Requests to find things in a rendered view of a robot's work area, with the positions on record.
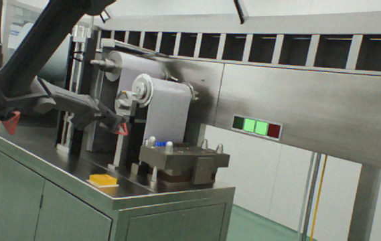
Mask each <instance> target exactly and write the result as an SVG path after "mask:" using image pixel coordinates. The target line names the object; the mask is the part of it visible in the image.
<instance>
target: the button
mask: <svg viewBox="0 0 381 241"><path fill-rule="evenodd" d="M89 181H91V182H93V183H95V184H97V185H99V186H101V185H116V184H117V179H115V178H113V177H111V176H109V175H107V174H102V175H90V179H89Z"/></svg>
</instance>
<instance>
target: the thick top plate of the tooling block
mask: <svg viewBox="0 0 381 241"><path fill-rule="evenodd" d="M164 149H165V147H164V146H155V149H152V148H148V147H147V146H141V150H140V155H139V160H141V161H144V162H146V163H148V164H151V165H153V166H156V167H158V168H160V169H163V170H167V169H193V168H194V163H195V159H196V157H212V158H214V166H213V168H221V167H228V164H229V160H230V155H229V154H225V153H224V154H219V153H216V151H215V150H212V149H209V148H208V149H201V148H200V147H190V148H177V147H173V154H169V153H164Z"/></svg>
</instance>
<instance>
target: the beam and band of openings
mask: <svg viewBox="0 0 381 241"><path fill-rule="evenodd" d="M103 19H104V22H105V23H106V24H103V22H102V19H99V18H94V24H93V25H97V26H98V30H97V31H99V33H98V41H97V45H96V49H97V50H102V47H101V42H102V39H115V41H119V42H124V43H126V44H129V45H132V46H136V47H139V48H145V49H147V50H152V51H155V52H159V53H162V54H167V55H168V58H177V59H184V60H191V61H199V62H213V63H221V64H234V65H239V64H242V65H249V66H263V67H272V68H285V69H294V70H308V71H316V72H331V73H338V74H343V73H346V74H361V75H369V76H381V11H371V12H353V13H324V14H307V15H274V16H243V20H244V24H243V25H240V18H239V16H234V17H190V18H169V17H146V18H103ZM172 35H175V36H172ZM192 36H195V37H192ZM215 36H218V37H215ZM299 38H304V39H299Z"/></svg>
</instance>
